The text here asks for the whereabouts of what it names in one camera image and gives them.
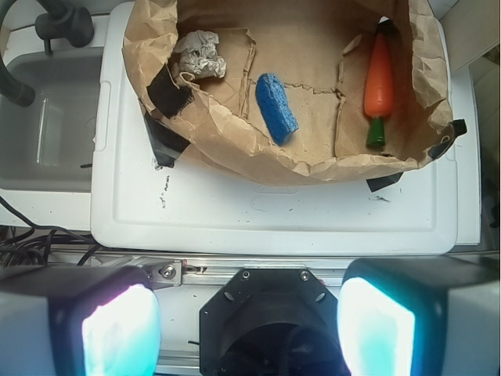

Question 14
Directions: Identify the crumpled grey paper ball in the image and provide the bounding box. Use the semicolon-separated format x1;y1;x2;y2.
171;30;227;79

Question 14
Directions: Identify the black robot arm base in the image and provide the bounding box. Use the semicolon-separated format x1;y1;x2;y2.
199;278;350;375

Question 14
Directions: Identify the blue sponge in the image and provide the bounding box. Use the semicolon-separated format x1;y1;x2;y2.
255;73;299;146

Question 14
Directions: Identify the aluminium frame rail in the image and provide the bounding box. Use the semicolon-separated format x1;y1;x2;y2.
50;250;501;287

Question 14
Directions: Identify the orange toy carrot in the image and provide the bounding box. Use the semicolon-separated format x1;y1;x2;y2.
364;33;394;149

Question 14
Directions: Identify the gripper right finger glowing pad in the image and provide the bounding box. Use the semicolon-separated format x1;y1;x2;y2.
337;257;500;375

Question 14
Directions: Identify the grey sink basin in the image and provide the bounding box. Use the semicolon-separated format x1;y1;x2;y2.
1;47;103;192

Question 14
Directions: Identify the black cables bundle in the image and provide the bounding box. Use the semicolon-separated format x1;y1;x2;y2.
0;195;103;268

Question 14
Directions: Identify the black faucet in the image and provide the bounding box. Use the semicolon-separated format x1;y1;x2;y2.
0;0;95;107

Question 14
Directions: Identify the brown paper bag tray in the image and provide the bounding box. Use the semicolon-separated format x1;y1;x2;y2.
122;1;467;186

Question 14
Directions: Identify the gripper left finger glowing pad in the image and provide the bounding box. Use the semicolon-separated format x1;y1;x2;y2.
1;266;161;375

